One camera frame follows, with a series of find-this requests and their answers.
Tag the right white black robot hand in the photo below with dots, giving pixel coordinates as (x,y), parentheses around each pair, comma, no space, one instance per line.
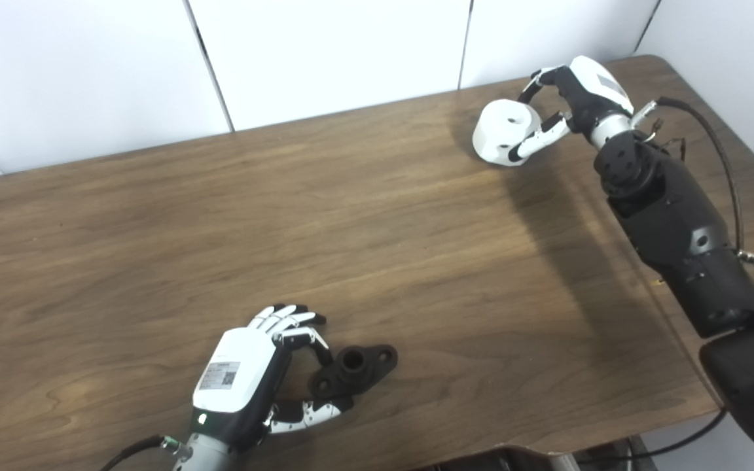
(593,88)

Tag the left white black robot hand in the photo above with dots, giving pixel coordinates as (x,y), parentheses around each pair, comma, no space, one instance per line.
(236,373)

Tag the round white plastic piece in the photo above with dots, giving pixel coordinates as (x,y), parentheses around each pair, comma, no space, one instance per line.
(498,134)

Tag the black flanged holder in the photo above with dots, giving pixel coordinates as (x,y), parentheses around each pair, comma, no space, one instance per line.
(364,369)

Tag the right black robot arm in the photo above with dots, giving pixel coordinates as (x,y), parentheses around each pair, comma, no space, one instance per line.
(678,222)

